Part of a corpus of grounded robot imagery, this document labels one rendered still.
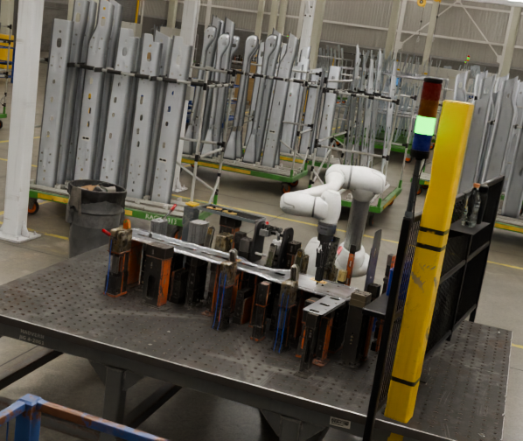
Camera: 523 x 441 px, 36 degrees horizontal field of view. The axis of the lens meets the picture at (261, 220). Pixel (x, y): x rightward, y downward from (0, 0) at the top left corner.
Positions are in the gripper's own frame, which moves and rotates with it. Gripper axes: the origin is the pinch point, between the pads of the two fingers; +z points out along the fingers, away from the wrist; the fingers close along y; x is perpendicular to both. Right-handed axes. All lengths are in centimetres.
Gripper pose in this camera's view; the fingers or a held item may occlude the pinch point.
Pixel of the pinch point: (319, 273)
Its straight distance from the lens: 394.2
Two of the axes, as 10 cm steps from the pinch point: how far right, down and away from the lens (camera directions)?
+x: 8.8, 2.2, -4.2
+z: -1.4, 9.7, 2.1
